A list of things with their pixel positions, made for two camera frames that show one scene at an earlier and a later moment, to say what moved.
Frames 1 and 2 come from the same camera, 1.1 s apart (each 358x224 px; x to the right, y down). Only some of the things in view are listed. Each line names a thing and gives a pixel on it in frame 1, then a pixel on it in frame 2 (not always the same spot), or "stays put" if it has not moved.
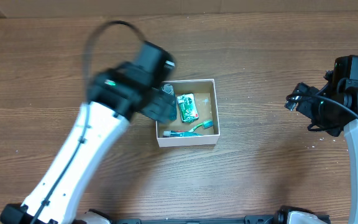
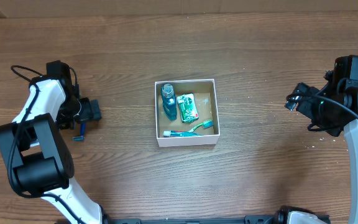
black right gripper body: [321, 113] stays put
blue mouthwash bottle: [168, 89] stays put
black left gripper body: [160, 104] -> [78, 109]
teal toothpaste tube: [180, 134] stays put
